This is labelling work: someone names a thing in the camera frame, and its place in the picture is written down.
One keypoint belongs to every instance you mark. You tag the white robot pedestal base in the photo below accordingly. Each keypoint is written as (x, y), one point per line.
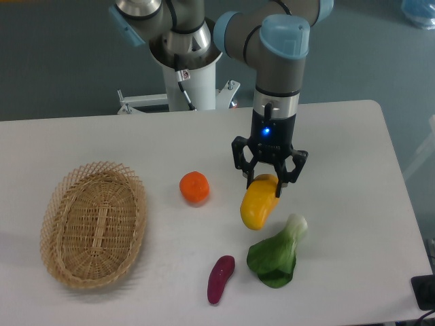
(188, 89)

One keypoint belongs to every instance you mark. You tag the green bok choy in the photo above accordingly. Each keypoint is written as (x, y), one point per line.
(273, 259)

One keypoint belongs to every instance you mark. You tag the black device at table edge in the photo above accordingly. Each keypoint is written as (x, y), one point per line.
(423, 288)

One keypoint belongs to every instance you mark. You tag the woven wicker basket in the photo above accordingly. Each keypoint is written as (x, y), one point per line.
(94, 225)

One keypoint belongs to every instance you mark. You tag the orange tangerine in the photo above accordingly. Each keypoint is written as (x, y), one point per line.
(194, 187)

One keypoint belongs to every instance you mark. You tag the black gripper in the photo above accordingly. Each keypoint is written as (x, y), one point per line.
(272, 136)

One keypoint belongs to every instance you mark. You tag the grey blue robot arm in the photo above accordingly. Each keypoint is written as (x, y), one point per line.
(273, 40)

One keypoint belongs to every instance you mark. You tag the blue plastic bag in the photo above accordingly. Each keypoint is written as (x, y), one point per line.
(419, 12)

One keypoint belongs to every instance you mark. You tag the purple sweet potato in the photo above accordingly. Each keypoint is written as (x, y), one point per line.
(219, 276)

